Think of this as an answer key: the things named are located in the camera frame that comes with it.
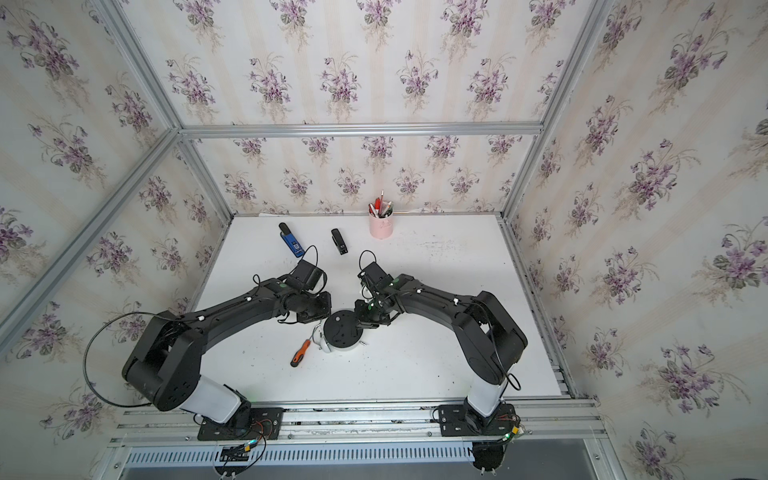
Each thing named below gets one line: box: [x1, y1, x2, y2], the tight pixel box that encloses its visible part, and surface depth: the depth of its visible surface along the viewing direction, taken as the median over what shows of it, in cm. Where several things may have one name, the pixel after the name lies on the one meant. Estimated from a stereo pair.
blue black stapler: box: [278, 222, 305, 258], surface depth 113 cm
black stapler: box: [331, 228, 349, 255], surface depth 111 cm
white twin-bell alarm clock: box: [313, 310, 363, 353], surface depth 85 cm
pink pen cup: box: [368, 205, 394, 240], surface depth 113 cm
